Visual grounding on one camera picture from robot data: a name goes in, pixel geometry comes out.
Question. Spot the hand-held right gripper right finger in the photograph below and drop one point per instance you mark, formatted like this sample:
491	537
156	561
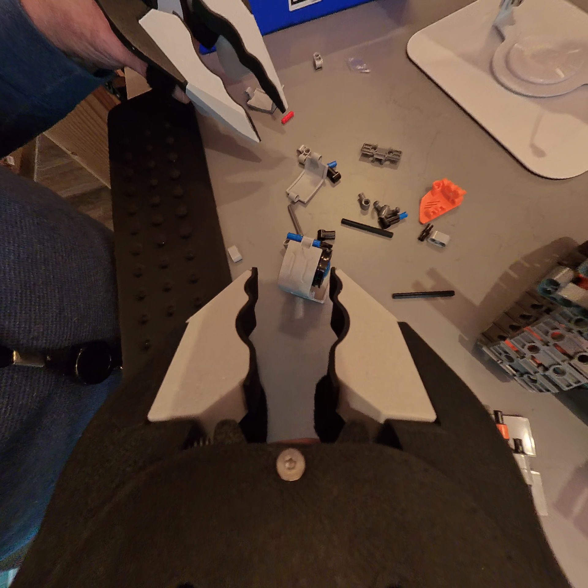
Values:
381	363

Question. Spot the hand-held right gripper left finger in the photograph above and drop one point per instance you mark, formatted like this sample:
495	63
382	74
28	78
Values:
206	363

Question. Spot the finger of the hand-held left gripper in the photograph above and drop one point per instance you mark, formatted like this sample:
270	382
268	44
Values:
197	78
262	50

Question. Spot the grey black toy assembly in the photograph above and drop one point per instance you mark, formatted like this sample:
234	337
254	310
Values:
298	271

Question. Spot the person's left forearm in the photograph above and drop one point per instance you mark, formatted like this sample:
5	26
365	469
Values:
36	69

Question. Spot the person's left hand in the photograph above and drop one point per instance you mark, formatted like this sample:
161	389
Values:
92	41

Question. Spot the blue plastic bin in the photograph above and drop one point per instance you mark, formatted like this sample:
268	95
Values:
275	18

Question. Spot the grey curved toy piece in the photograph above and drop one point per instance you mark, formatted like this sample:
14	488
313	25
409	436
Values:
259	102

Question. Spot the grey curved toy beam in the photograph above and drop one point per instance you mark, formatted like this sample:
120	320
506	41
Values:
318	60

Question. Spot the red toy pin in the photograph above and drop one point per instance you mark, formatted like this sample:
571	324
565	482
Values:
287	117

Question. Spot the long black toy axle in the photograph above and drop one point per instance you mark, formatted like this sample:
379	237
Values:
422	294

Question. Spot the small clear plastic bag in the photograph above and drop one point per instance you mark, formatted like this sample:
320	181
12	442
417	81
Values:
358	65

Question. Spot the light grey toy connector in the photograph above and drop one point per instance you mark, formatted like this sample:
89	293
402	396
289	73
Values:
304	154

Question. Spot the small grey toy tile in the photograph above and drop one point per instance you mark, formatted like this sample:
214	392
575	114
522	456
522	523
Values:
234	254

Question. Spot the black connector with blue pin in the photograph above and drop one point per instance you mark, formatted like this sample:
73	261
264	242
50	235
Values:
334	172

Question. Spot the black dimpled armrest pad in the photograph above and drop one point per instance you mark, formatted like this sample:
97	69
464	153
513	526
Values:
156	229

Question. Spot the dark grey connector blue pin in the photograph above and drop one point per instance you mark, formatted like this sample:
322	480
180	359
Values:
388	213

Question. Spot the printed parts card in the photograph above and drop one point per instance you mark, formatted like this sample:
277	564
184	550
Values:
519	441

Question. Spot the grey orange tracked toy robot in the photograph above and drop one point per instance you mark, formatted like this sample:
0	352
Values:
542	330

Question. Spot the dark grey toy axle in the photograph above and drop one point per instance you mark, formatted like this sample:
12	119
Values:
295	219

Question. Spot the orange toy panel piece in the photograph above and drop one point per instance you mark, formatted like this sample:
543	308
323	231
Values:
438	204

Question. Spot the person's blue sweater torso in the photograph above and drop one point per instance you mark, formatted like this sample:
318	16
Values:
46	275

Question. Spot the white wooden book stand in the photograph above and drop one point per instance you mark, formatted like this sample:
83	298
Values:
459	92

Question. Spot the dark grey toy frame piece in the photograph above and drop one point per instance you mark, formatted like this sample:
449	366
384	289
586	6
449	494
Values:
381	155

